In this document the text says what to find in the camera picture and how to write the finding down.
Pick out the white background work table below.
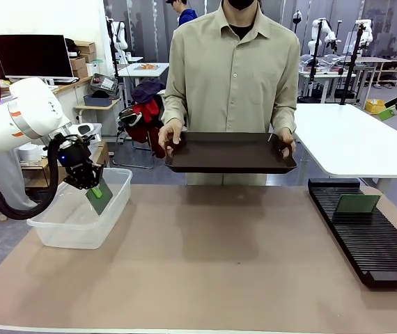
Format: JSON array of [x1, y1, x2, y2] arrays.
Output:
[[117, 62, 170, 105]]

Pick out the person's right hand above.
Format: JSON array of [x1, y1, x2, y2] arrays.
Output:
[[158, 123, 182, 159]]

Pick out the green rectangular PCB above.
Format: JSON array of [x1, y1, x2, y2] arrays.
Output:
[[334, 193, 382, 215]]

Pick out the small wooden side table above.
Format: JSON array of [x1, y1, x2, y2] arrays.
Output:
[[72, 99, 123, 140]]

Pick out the wooden shelf table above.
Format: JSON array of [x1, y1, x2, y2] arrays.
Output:
[[357, 56, 397, 88]]

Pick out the purple cloth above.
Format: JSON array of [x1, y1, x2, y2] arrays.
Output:
[[131, 78, 166, 105]]

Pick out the person in blue shirt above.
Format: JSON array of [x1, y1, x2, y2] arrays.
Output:
[[165, 0, 199, 27]]

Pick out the person's left hand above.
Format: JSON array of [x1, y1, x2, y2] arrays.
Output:
[[275, 127, 297, 159]]

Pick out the red black jacket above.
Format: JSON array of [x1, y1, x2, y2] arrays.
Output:
[[118, 99, 168, 159]]

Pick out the green square PCB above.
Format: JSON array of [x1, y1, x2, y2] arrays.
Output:
[[84, 175, 114, 216]]

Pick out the white cylinder container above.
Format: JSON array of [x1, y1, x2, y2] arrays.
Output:
[[17, 144, 48, 164]]

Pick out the black slotted PCB rack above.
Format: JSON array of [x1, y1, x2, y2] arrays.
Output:
[[307, 177, 397, 289]]

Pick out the stacked cardboard boxes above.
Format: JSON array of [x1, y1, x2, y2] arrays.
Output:
[[68, 40, 97, 79]]

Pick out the black camera stand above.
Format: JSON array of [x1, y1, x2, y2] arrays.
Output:
[[339, 22, 366, 105], [308, 19, 325, 102]]

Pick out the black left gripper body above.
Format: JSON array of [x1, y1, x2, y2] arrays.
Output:
[[58, 137, 93, 172]]

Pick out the dark brown serving tray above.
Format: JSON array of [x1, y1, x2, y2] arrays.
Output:
[[164, 131, 297, 175]]

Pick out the clear plastic box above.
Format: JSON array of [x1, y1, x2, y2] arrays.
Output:
[[26, 166, 133, 251]]

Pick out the yellow plastic basket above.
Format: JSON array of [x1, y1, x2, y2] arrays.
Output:
[[364, 99, 389, 113]]

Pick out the black face mask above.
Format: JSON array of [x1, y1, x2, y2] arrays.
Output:
[[226, 0, 255, 10]]

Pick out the dark blue bin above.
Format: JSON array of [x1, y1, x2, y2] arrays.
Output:
[[84, 93, 113, 107]]

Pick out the person's right forearm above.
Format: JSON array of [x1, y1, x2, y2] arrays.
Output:
[[162, 97, 189, 129]]

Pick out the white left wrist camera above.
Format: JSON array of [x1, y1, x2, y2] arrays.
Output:
[[68, 122, 98, 141]]

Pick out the left arm black cable sleeve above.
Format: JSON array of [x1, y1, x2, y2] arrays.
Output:
[[0, 134, 68, 221]]

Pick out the person's left forearm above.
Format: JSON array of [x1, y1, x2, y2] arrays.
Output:
[[270, 104, 299, 135]]

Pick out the brown cardboard box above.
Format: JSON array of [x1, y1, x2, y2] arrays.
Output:
[[92, 141, 111, 168]]

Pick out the person in beige shirt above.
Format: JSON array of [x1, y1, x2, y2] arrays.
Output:
[[162, 0, 301, 186]]

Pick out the black computer monitor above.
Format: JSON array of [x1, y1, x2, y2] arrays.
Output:
[[0, 33, 75, 84]]

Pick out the white cabinet wooden top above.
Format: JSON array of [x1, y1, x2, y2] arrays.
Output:
[[50, 77, 92, 126]]

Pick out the grey flat case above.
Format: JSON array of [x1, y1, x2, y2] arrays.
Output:
[[90, 73, 119, 93]]

